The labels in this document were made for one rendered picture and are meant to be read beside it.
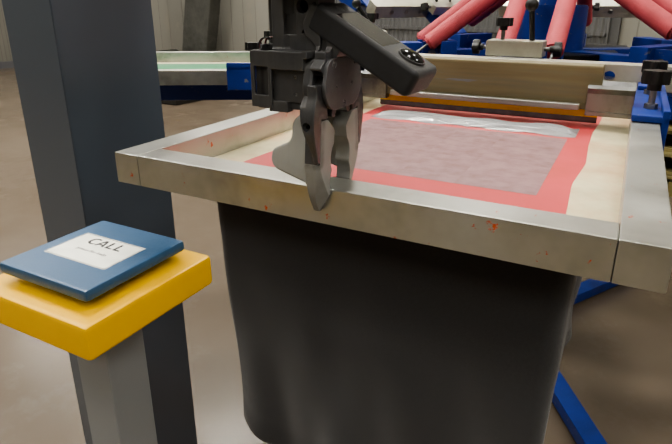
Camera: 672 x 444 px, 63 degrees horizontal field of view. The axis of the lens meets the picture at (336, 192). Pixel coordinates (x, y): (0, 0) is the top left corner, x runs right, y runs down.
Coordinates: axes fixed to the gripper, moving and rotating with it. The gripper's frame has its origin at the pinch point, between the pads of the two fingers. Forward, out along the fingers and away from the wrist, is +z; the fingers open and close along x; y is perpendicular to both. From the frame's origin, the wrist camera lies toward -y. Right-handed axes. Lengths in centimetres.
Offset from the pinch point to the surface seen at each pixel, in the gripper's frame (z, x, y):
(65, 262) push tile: 1.1, 21.7, 12.2
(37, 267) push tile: 1.1, 23.2, 13.4
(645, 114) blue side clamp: -2, -48, -27
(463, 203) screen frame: -0.9, -0.3, -12.8
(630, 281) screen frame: 2.3, 1.9, -26.7
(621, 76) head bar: -3, -80, -23
